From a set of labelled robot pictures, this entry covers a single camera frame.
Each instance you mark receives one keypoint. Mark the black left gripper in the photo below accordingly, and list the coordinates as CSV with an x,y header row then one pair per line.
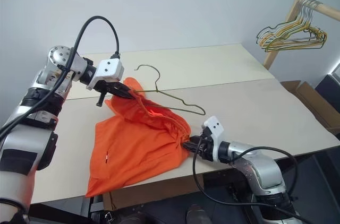
x,y
109,87

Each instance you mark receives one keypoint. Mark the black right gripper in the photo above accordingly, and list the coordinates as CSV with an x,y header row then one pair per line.
x,y
204,147

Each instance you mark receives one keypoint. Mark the orange shirt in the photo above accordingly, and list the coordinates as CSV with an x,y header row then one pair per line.
x,y
132,149

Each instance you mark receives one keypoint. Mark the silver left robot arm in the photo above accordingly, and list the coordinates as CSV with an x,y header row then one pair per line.
x,y
24,141

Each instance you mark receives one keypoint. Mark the brown cardboard box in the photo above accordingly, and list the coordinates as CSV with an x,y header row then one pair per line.
x,y
316,102

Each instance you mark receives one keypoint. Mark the black boxy object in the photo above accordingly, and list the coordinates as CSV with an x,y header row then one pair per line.
x,y
328,83

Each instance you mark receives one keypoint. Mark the wooden clothes rack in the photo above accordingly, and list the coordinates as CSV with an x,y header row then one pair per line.
x,y
329,9

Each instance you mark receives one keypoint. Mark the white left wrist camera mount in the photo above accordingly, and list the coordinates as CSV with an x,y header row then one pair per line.
x,y
109,68

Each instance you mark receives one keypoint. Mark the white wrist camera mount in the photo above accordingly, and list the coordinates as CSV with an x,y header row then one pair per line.
x,y
213,125
109,68

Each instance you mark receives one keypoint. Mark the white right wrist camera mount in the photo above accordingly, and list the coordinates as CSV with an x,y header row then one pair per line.
x,y
213,125

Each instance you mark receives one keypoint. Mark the black metal table frame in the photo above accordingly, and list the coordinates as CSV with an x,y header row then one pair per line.
x,y
87,208

